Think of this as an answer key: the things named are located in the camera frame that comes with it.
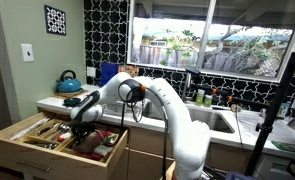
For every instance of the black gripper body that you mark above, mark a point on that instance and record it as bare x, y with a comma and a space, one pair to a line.
82, 128

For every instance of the clear plastic container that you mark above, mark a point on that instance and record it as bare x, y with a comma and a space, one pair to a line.
92, 141

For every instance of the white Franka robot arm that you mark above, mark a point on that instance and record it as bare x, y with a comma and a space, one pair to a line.
183, 133

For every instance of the silver metal spoon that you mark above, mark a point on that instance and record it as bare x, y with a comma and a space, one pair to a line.
48, 145
64, 127

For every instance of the wooden kitchen drawer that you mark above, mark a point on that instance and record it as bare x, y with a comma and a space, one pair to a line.
53, 165

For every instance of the white scraper with red hook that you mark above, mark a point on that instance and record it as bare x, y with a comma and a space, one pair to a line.
63, 136

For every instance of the red cloth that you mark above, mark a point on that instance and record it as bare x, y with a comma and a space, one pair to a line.
105, 135

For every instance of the grey folded cloth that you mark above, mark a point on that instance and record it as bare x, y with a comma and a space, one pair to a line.
103, 151

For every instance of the small black pan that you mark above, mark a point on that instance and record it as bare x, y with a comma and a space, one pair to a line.
71, 101

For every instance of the wooden trivet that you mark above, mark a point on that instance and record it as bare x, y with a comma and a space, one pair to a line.
58, 94

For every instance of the white wrapped sticks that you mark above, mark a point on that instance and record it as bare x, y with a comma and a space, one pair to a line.
28, 128

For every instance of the blue cutting board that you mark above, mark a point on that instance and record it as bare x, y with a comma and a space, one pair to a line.
108, 74

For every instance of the wooden base cabinet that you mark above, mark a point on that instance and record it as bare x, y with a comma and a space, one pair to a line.
147, 156

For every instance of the metal sink faucet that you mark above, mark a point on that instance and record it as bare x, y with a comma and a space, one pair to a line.
186, 86

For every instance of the green soap bottle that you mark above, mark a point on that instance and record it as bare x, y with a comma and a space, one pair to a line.
200, 98
207, 101

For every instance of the kitchen window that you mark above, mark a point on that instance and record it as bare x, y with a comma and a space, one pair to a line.
173, 43

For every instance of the steel kitchen sink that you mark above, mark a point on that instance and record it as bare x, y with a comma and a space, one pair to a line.
217, 121

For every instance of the black clamp bar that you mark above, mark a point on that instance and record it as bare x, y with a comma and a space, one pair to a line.
240, 99

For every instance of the black tripod pole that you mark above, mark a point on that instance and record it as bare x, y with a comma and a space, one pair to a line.
267, 133

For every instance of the green patterned mat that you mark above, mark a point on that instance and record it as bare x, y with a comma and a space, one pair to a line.
288, 147

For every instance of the white wall outlet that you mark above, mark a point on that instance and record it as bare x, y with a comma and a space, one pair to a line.
91, 71

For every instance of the white light switch plate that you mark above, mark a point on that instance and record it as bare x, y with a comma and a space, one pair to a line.
27, 52

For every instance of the patterned wall tile picture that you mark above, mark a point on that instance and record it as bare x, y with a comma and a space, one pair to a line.
55, 20

